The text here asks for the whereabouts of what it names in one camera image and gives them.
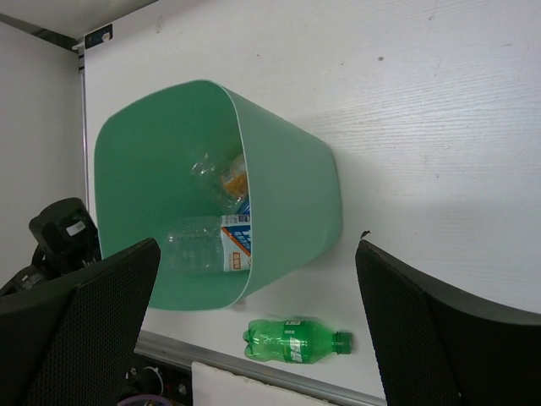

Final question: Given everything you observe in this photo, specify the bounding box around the aluminium front rail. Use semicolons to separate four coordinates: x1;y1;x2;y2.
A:
134;331;386;405

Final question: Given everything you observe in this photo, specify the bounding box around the orange plastic bottle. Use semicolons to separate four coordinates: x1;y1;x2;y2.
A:
221;154;249;200

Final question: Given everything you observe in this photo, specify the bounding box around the clear bottle red label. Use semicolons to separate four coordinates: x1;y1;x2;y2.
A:
159;214;252;277

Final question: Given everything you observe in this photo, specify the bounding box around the aluminium rail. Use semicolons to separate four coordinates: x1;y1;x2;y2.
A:
134;331;386;405
73;40;90;210

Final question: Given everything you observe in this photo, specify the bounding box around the green soda bottle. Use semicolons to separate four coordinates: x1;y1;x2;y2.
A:
243;319;353;365

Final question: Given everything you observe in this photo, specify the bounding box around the aluminium left rail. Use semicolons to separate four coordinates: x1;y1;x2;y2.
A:
73;40;90;210

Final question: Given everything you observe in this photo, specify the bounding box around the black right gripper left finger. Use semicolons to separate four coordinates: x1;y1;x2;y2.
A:
1;239;161;405

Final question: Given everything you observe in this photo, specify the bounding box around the blue label plastic bottle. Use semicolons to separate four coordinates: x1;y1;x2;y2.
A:
190;153;250;215

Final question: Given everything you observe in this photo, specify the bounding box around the green plastic bin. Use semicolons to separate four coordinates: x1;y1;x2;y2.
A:
94;80;342;311

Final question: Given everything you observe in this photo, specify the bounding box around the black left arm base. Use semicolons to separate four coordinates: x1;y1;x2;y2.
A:
118;354;194;405

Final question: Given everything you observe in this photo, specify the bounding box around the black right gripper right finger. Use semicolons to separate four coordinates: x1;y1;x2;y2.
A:
355;239;540;405

